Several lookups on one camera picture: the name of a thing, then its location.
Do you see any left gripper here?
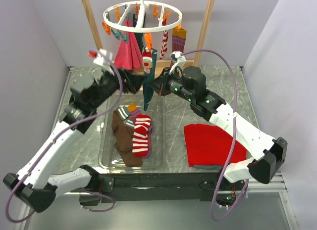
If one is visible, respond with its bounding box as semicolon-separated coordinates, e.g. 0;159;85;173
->
90;63;148;109

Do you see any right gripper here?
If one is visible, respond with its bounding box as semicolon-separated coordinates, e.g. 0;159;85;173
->
147;67;194;103

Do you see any maroon purple ribbed sock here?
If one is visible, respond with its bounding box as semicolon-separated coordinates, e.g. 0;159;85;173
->
127;103;152;158

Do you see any dark teal santa sock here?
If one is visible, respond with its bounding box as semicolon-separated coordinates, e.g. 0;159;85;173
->
142;47;157;111

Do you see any santa red white striped sock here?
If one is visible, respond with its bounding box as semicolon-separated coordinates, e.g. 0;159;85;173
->
159;30;168;60

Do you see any brown sock with striped cuff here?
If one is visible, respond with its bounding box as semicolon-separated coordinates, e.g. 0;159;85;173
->
111;122;143;167

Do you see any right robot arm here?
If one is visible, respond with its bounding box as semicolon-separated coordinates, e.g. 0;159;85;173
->
149;66;288;190

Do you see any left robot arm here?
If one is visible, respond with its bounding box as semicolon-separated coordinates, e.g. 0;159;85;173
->
3;69;145;213

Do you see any wooden hanger stand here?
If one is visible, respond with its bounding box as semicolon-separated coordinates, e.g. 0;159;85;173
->
79;0;217;67

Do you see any white round clip hanger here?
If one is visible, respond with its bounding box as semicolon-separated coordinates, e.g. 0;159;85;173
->
103;0;183;33

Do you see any pink cloth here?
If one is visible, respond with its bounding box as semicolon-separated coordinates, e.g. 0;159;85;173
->
114;32;143;70

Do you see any red folded cloth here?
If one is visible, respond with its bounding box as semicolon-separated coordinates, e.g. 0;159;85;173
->
184;124;233;167

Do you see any clear plastic tray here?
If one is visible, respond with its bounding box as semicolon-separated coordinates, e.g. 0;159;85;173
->
99;93;165;173

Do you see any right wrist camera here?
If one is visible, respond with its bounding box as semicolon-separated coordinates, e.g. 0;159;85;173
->
169;51;186;74

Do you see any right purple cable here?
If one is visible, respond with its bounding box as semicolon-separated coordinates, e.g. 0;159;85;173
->
180;49;250;222

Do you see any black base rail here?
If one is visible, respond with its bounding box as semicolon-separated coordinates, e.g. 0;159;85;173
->
66;172;246;207

